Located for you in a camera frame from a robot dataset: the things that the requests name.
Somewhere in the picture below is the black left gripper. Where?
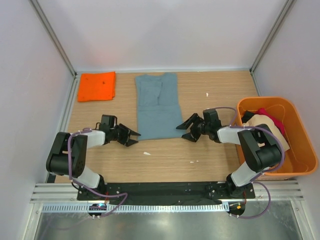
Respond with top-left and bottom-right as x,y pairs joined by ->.
110,124 -> 140,147

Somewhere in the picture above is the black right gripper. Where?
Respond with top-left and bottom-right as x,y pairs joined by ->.
176,113 -> 211,142

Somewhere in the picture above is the blue grey t shirt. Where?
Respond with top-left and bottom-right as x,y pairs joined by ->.
135,72 -> 185,141

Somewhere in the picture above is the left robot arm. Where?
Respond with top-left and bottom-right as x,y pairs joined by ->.
46,114 -> 141,200

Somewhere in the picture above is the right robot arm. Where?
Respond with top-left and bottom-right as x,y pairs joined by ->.
176,108 -> 285,198

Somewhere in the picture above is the black garment in basket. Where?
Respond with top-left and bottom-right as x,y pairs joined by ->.
241,110 -> 255,124

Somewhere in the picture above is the folded orange t shirt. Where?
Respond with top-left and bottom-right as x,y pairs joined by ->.
77,71 -> 116,103

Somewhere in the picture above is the beige t shirt in basket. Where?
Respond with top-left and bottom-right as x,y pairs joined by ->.
242,114 -> 290,152

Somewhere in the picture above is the red t shirt in basket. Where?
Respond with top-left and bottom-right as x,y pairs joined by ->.
255,108 -> 286,136

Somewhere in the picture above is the orange plastic basket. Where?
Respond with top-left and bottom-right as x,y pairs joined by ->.
234,96 -> 318,180

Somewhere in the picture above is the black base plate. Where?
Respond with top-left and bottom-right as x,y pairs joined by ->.
76,181 -> 256,206

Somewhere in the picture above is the white slotted cable duct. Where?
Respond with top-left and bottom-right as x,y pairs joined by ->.
41,202 -> 229,214

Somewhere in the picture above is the aluminium frame rail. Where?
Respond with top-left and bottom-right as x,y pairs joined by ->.
29,182 -> 83,204

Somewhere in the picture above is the right aluminium corner post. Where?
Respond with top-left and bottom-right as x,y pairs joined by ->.
249,0 -> 297,76

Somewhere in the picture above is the aluminium corner post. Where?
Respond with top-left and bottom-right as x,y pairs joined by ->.
29,0 -> 78,77
249,0 -> 297,76

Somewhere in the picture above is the left aluminium corner post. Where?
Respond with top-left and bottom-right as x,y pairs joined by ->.
29,0 -> 78,77

